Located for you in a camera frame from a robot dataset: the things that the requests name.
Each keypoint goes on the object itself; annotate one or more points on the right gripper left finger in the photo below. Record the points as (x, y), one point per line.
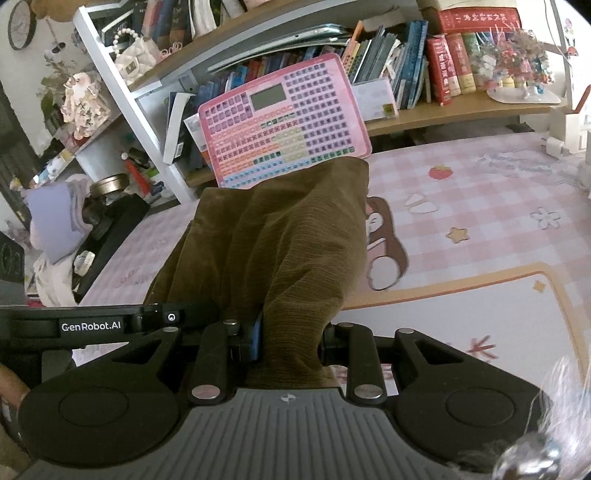
(227, 353)

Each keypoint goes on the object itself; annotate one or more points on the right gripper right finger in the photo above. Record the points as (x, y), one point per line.
(353, 346)

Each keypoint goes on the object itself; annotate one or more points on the dark olive brown garment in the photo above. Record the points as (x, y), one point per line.
(288, 251)

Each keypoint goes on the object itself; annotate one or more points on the lavender folded clothes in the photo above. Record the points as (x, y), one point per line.
(57, 226)

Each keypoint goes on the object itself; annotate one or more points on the person left hand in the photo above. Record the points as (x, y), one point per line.
(13, 391)

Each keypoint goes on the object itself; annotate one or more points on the white garment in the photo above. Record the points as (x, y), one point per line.
(54, 281)

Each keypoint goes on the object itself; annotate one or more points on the black box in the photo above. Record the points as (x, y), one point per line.
(112, 224)

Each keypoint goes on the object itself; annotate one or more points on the pink checkered desk mat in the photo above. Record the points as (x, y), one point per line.
(482, 243)

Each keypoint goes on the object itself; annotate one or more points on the metal round tin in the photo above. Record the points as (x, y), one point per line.
(111, 184)

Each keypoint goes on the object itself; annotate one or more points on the lucky cat ornament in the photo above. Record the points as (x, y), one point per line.
(83, 109)

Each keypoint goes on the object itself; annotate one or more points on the white orange box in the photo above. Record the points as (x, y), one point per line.
(193, 125)

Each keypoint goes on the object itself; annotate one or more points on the white leaning book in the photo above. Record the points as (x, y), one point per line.
(172, 145)

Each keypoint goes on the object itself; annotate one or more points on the white quilted pearl handbag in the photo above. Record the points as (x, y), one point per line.
(141, 56)

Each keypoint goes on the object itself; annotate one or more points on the red thick dictionary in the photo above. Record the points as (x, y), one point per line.
(476, 20)

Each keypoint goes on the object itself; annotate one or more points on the round wall clock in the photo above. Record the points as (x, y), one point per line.
(22, 24)

